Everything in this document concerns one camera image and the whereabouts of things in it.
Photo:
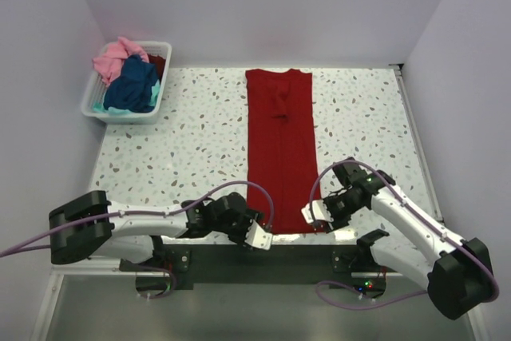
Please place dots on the dark red t shirt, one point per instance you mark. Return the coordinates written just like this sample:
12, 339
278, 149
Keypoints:
160, 65

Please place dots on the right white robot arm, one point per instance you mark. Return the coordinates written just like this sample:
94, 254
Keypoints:
455, 273

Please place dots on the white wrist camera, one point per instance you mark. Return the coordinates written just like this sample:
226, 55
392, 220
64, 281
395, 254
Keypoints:
256, 237
317, 217

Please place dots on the pink t shirt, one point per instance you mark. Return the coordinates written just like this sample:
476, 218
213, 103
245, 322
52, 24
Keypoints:
109, 64

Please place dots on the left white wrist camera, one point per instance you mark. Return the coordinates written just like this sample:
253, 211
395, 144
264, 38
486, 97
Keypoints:
256, 237

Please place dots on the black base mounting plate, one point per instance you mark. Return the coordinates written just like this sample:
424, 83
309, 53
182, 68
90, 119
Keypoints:
188, 265

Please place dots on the white plastic laundry basket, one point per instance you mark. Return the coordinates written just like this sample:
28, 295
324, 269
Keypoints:
95, 90

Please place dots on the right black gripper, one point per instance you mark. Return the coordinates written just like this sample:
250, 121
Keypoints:
337, 223

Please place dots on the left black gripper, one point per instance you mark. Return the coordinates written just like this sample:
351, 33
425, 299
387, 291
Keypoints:
247, 215

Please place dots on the light teal t shirt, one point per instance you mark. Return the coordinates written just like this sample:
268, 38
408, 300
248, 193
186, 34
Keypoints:
99, 108

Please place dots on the dark blue t shirt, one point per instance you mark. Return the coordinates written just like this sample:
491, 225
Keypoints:
132, 90

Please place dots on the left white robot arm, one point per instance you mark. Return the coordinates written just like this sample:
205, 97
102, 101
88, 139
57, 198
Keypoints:
93, 225

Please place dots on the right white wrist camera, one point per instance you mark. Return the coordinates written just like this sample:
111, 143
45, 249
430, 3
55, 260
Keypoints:
317, 217

